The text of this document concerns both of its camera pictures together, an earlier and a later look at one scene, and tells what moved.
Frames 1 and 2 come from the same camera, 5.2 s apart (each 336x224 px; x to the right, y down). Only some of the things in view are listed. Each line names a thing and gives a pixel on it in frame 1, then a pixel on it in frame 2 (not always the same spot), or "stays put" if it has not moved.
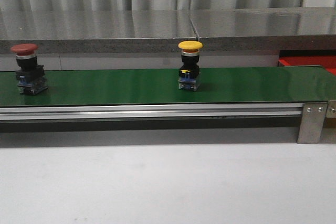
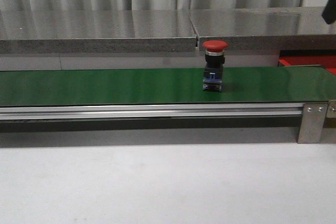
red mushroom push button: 30,76 to 214,59
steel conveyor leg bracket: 312,122 stays put
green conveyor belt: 218,85 stays put
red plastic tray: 328,62 stays put
